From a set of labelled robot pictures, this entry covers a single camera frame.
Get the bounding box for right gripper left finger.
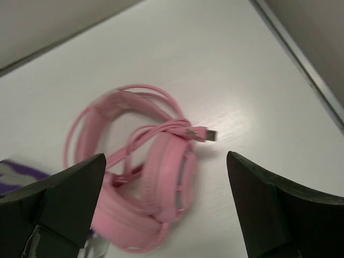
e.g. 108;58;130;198
0;153;107;258

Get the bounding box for purple camouflage cloth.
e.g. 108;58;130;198
0;159;108;256

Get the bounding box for pink headphones with cable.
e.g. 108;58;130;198
63;84;217;253

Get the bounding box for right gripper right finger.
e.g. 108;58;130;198
227;152;343;257

